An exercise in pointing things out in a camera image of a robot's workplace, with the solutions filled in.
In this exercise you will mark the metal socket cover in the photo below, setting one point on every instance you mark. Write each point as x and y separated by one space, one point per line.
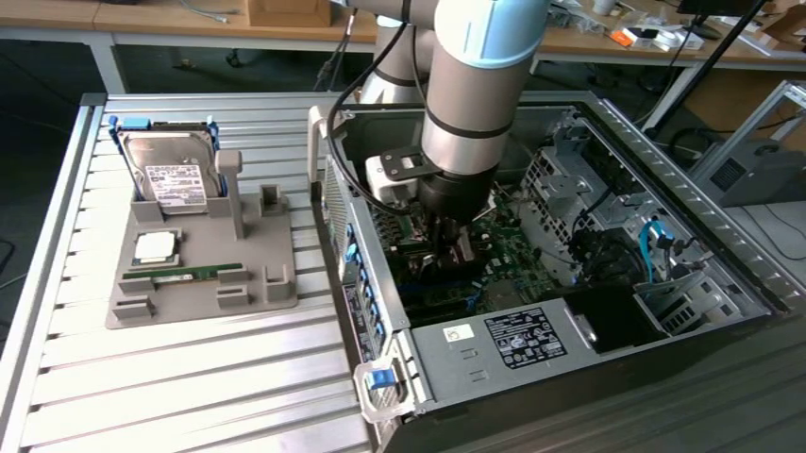
490 200

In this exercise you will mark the grey parts rack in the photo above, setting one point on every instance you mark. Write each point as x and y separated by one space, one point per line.
208 292

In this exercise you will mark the black expansion slot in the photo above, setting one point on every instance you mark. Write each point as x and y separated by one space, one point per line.
434 309

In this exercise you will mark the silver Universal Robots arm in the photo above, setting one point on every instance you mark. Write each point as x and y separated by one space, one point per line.
478 94

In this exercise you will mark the perforated metal disk bay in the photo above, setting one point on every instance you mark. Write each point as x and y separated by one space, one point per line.
686 307

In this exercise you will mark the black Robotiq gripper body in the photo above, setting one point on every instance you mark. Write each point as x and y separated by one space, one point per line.
457 193

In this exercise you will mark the silver metal disk bay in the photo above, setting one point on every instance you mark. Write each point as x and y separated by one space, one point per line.
561 184

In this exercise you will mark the open grey PC case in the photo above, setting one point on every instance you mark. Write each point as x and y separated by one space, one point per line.
371 245

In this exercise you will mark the white tape roll box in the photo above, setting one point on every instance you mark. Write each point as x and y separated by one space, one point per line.
677 40

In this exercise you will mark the brown cardboard box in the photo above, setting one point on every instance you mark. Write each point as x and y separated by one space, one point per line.
290 11

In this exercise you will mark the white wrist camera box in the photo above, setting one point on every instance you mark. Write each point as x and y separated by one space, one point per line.
385 181

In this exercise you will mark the grey power supply unit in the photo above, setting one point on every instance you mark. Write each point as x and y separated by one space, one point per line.
454 373

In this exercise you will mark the blue case latch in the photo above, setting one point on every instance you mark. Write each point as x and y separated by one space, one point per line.
381 380

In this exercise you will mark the hard disk in blue carrier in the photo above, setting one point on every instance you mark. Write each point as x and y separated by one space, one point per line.
163 160

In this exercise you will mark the green RAM stick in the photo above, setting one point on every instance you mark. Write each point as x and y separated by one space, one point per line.
188 273

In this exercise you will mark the black monitor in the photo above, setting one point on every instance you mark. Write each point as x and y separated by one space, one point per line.
718 5

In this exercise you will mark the grey cabinet aluminium frame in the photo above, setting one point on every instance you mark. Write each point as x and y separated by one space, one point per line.
762 174

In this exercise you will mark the wooden desk grey frame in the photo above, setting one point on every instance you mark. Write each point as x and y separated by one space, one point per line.
63 19
586 42

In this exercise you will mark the green motherboard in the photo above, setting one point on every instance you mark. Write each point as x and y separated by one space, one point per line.
510 245

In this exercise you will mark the silver CPU chip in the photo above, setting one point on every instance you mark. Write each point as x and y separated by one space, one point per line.
156 247

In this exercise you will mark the small orange white box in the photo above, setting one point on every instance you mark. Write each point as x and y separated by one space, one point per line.
623 37

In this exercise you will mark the black stand pole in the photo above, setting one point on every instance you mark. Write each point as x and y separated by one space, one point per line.
701 71

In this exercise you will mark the white cup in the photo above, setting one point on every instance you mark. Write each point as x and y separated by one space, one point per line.
606 5

